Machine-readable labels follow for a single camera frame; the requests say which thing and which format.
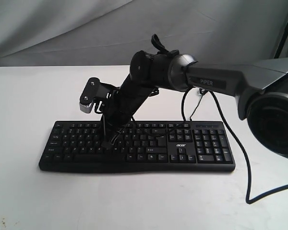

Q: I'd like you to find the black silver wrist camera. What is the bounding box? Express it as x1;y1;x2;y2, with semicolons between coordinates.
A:
79;77;118;114

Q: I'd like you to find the grey black piper robot arm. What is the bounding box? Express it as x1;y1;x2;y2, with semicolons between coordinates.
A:
102;51;288;158

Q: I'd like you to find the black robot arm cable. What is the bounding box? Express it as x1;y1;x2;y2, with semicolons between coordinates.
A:
151;34;288;204

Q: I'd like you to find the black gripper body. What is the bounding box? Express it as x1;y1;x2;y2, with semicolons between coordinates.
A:
103;83;158;129

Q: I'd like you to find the grey backdrop cloth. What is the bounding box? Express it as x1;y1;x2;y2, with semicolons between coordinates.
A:
0;0;288;66

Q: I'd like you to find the black acer keyboard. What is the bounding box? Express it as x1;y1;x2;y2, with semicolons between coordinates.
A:
38;121;236;173

